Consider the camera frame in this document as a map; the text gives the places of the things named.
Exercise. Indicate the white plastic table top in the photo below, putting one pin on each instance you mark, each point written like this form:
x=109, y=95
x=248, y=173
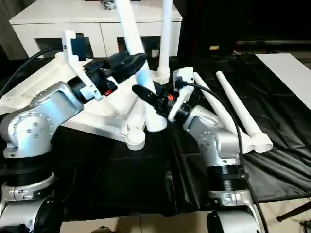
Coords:
x=107, y=121

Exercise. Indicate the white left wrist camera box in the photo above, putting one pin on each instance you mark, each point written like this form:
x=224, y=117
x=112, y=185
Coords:
x=75, y=53

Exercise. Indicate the small yellow box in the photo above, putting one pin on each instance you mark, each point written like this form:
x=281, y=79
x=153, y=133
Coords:
x=214, y=47

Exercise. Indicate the white cabinet with glass doors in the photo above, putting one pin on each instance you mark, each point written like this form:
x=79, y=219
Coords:
x=58, y=19

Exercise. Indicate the black stand leg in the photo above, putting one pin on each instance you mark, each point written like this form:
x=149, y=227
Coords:
x=294, y=211

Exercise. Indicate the white side table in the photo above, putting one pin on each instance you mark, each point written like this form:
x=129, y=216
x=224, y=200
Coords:
x=289, y=75

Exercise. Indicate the white plastic table leg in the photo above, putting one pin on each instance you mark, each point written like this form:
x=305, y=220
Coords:
x=240, y=109
x=165, y=39
x=129, y=29
x=206, y=92

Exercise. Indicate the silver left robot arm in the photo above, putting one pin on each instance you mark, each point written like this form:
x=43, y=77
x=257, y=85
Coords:
x=34, y=131

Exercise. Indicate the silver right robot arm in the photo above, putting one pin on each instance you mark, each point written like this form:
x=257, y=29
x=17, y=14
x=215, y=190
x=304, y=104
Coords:
x=214, y=141

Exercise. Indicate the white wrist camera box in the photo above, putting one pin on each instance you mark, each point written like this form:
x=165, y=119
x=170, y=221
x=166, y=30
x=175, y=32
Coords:
x=183, y=82
x=75, y=53

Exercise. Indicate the black work mat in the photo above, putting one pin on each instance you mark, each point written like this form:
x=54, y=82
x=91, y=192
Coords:
x=121, y=179

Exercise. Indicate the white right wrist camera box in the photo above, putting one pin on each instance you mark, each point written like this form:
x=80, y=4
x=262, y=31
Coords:
x=183, y=82

